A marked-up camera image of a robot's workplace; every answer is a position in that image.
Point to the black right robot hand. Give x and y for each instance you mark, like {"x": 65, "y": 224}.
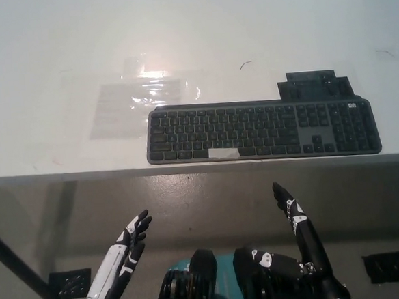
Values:
{"x": 308, "y": 241}

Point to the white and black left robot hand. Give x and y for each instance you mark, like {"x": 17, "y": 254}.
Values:
{"x": 113, "y": 268}

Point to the black and teal robot torso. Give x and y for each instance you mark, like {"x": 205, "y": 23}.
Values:
{"x": 201, "y": 272}

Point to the dark grey full-size keyboard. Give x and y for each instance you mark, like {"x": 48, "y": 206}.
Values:
{"x": 253, "y": 132}

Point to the black floor foot plate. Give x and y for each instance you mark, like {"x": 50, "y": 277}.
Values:
{"x": 70, "y": 283}
{"x": 385, "y": 266}

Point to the white tape strip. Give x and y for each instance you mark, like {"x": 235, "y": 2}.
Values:
{"x": 223, "y": 153}

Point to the black flat stepped plate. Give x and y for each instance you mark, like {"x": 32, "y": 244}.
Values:
{"x": 313, "y": 85}

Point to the clear plastic bag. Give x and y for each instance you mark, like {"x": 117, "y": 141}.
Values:
{"x": 118, "y": 110}

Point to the clear plastic film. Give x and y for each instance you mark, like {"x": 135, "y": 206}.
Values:
{"x": 162, "y": 80}

